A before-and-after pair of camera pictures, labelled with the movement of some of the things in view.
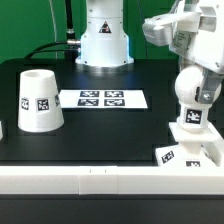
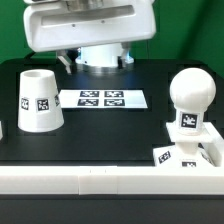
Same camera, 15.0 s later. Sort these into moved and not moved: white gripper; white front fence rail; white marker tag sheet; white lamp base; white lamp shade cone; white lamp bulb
Moved: white gripper; white lamp bulb
Not moved: white front fence rail; white lamp base; white marker tag sheet; white lamp shade cone
